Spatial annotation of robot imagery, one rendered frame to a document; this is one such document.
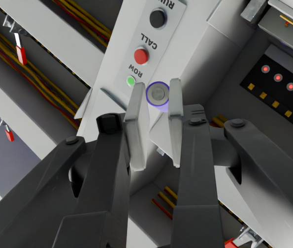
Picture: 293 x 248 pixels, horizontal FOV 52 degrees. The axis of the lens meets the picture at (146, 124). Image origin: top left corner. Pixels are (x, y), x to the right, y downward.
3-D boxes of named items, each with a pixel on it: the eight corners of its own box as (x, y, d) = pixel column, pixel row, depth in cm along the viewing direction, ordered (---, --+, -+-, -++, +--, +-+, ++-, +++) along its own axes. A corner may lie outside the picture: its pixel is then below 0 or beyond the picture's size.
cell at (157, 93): (175, 91, 27) (169, 78, 20) (177, 111, 27) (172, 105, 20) (154, 93, 27) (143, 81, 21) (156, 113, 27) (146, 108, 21)
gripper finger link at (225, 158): (184, 144, 13) (254, 138, 13) (181, 105, 18) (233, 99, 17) (187, 172, 14) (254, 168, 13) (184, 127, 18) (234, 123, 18)
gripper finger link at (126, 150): (127, 178, 14) (66, 184, 14) (135, 133, 19) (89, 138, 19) (121, 150, 13) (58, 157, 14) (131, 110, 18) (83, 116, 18)
